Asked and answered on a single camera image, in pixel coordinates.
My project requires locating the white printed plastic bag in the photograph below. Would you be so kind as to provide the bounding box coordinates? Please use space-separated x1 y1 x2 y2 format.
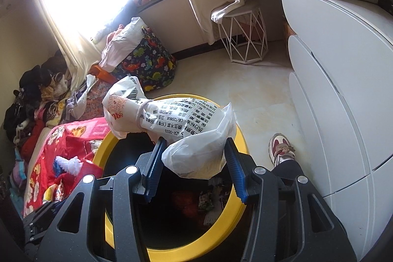
103 76 237 179

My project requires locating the yellow rimmed black trash bin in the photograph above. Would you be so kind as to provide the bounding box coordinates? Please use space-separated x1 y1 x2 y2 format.
92 92 250 262

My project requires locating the red white sneaker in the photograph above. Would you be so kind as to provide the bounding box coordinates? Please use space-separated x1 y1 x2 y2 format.
268 133 295 167

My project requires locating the black trouser leg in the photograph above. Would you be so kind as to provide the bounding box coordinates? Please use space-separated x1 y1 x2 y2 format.
272 160 304 186

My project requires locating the red floral blanket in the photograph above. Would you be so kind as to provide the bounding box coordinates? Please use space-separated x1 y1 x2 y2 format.
23 118 109 217

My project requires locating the floral fabric bag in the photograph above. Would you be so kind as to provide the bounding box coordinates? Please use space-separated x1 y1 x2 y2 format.
79 79 112 121

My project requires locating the orange bag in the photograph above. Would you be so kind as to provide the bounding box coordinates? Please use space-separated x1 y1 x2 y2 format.
89 65 117 85

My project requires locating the dinosaur print laundry basket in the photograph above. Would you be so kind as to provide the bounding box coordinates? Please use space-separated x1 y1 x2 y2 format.
111 27 177 92

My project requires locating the dark clothes pile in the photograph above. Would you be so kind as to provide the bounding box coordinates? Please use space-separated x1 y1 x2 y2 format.
3 51 69 144

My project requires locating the white bag in basket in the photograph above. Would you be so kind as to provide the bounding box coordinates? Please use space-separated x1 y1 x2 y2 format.
98 17 147 72

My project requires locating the white round cabinet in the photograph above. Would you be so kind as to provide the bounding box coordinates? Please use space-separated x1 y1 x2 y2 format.
281 0 392 261

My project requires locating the white wire side table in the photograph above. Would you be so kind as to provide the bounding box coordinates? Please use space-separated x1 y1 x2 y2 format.
218 0 268 65

